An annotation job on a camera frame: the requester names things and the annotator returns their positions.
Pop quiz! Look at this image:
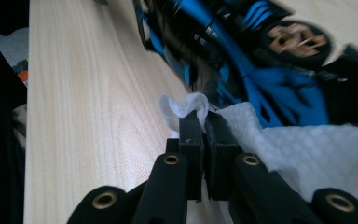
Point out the blue and black toy car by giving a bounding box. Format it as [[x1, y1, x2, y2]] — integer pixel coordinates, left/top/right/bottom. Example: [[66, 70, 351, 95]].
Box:
[[133, 0, 358, 129]]

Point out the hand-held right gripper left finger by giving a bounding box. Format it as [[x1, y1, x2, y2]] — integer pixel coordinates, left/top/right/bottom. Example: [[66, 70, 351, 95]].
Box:
[[178, 110, 205, 202]]

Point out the white wet wipe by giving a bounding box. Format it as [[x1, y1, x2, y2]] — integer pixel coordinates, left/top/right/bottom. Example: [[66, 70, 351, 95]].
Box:
[[158, 92, 358, 213]]

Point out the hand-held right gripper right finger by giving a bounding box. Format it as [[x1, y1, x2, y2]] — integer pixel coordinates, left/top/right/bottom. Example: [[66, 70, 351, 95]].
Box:
[[203, 112, 244, 202]]

